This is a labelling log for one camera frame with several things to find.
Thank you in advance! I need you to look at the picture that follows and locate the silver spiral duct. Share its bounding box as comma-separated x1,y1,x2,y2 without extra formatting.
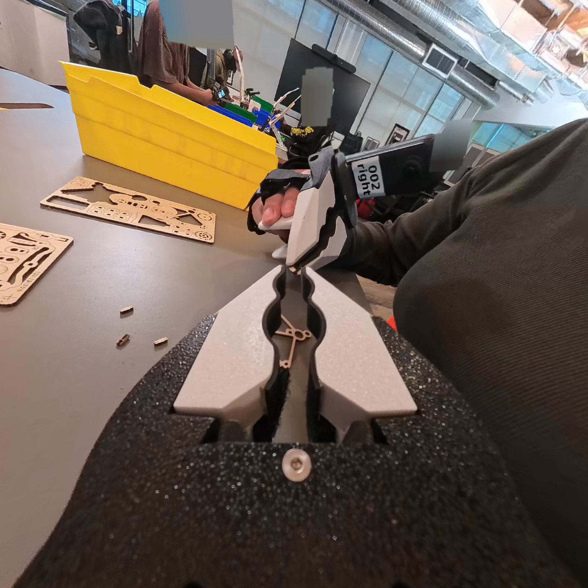
317,0,501,108

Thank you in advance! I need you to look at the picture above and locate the dark jacket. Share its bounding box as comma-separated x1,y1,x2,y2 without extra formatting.
73,0,138,76

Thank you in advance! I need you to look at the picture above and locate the green plastic bin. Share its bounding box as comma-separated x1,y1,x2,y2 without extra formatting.
227,94,276,125

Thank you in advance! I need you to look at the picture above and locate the wooden sheet with oval parts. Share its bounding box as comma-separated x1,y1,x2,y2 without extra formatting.
40,176,217,244

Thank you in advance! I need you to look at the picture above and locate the blue plastic bin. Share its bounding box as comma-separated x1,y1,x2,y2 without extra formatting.
207,103,258,128

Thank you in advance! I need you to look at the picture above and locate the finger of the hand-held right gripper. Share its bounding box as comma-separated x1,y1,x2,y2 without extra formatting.
304,213,355,271
286,176,336,269

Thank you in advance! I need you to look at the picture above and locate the person's right forearm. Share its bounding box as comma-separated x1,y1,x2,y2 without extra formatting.
342,119,588,288

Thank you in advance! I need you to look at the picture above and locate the yellow plastic bin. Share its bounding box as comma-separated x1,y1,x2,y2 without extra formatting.
60,61,279,210

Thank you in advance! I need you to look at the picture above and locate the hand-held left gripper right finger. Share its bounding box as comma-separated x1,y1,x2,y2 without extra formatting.
300,266,419,443

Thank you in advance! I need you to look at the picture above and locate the wooden triangular frame part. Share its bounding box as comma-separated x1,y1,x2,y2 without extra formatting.
275,315,314,369

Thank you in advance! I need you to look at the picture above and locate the wooden sheet with gear part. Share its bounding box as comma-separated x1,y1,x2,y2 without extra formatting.
0,222,74,307

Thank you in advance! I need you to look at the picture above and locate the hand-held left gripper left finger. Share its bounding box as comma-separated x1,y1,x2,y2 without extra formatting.
173,265,290,423

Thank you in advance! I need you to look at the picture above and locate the person's right hand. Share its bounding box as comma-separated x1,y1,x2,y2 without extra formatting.
261,187,301,243

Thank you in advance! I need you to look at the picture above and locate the black wall screen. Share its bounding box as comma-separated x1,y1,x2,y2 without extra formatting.
276,38,371,138

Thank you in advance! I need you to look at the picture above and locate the duct air vent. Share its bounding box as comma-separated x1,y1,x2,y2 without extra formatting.
422,43,458,78

